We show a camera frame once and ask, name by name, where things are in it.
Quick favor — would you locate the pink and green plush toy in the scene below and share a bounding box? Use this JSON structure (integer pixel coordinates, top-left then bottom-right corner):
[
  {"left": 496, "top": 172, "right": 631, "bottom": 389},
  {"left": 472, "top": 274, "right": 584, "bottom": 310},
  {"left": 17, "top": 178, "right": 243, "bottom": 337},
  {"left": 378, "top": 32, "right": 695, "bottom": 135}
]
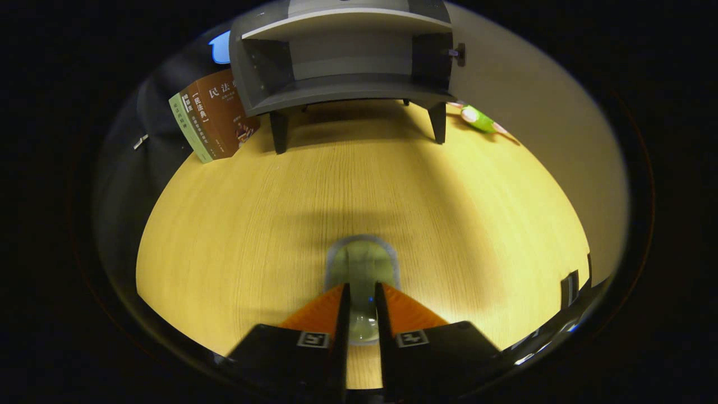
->
[{"left": 447, "top": 100, "right": 519, "bottom": 144}]

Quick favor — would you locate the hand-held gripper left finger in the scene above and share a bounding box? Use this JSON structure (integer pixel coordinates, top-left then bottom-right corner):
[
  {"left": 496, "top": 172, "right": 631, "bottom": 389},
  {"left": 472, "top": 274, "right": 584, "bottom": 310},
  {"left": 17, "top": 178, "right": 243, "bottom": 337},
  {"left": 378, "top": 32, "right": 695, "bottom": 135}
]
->
[{"left": 223, "top": 282, "right": 352, "bottom": 404}]

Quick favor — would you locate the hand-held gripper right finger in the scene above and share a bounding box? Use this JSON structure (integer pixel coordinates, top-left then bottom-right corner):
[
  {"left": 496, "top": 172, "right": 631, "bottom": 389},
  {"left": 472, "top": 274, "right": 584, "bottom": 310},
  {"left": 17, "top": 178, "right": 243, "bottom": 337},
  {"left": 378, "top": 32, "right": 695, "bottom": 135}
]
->
[{"left": 374, "top": 282, "right": 505, "bottom": 404}]

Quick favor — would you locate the brown book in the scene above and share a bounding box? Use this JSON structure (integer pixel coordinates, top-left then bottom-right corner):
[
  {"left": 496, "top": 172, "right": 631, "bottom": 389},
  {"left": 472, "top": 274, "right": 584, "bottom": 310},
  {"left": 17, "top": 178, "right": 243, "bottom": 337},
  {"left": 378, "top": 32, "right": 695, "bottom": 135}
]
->
[
  {"left": 181, "top": 79, "right": 228, "bottom": 160},
  {"left": 196, "top": 68, "right": 261, "bottom": 155}
]

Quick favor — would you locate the black backdrop cloth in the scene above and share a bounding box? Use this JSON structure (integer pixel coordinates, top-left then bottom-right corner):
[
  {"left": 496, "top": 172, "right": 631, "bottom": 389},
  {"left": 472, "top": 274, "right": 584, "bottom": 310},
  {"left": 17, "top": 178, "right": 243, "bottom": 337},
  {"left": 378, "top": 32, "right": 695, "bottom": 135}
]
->
[{"left": 93, "top": 28, "right": 247, "bottom": 315}]

